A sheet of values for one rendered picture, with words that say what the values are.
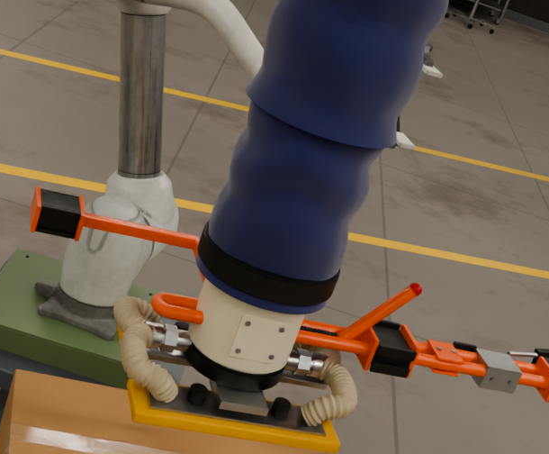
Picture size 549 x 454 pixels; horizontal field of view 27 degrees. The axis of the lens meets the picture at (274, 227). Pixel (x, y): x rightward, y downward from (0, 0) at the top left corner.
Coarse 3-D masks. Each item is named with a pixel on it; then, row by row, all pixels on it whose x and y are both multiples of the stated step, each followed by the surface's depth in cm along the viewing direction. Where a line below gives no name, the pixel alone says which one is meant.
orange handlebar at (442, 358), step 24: (96, 216) 197; (168, 240) 201; (192, 240) 202; (168, 312) 175; (192, 312) 176; (312, 336) 183; (360, 336) 189; (432, 360) 190; (456, 360) 191; (528, 384) 196
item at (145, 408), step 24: (192, 384) 175; (144, 408) 170; (168, 408) 171; (192, 408) 173; (216, 408) 175; (288, 408) 178; (216, 432) 173; (240, 432) 174; (264, 432) 175; (288, 432) 177; (312, 432) 178
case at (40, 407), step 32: (32, 384) 199; (64, 384) 202; (96, 384) 206; (32, 416) 190; (64, 416) 193; (96, 416) 196; (128, 416) 200; (0, 448) 194; (32, 448) 183; (64, 448) 185; (96, 448) 188; (128, 448) 191; (160, 448) 194; (192, 448) 197; (224, 448) 200; (256, 448) 204; (288, 448) 207
